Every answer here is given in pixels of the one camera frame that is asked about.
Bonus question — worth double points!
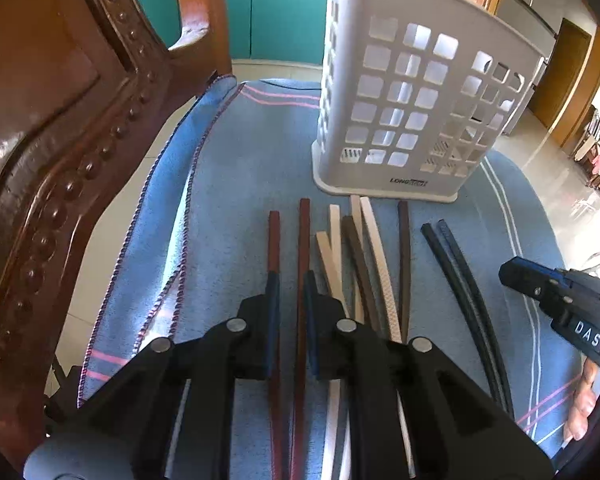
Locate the dark red chopstick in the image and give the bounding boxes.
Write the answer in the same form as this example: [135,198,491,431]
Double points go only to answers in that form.
[266,210,285,479]
[290,198,311,480]

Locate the black chopstick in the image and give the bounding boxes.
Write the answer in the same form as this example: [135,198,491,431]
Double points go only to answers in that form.
[420,223,508,414]
[438,219,515,417]

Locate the teal lower kitchen cabinets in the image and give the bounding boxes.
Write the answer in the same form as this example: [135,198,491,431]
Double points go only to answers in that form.
[138,0,326,65]

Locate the right hand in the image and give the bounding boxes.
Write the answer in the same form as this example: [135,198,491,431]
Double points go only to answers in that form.
[562,358,600,444]

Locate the dark brown chopstick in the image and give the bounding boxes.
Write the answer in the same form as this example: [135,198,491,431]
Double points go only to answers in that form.
[398,200,411,341]
[341,214,383,480]

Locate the cream textured chopstick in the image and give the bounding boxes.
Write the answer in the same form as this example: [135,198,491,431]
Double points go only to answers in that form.
[360,196,415,479]

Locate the blue striped cloth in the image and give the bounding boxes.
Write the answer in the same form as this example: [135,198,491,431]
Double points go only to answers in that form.
[79,77,600,479]

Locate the brown wooden door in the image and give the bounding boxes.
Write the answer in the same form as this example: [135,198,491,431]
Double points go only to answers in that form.
[528,18,592,129]

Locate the white plastic utensil basket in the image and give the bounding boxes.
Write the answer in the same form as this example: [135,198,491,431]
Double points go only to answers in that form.
[312,0,544,203]

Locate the brown wooden chair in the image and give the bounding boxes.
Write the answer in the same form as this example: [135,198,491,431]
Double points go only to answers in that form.
[0,0,232,471]

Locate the grey refrigerator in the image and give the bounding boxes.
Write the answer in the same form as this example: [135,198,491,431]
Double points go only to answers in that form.
[496,0,568,102]

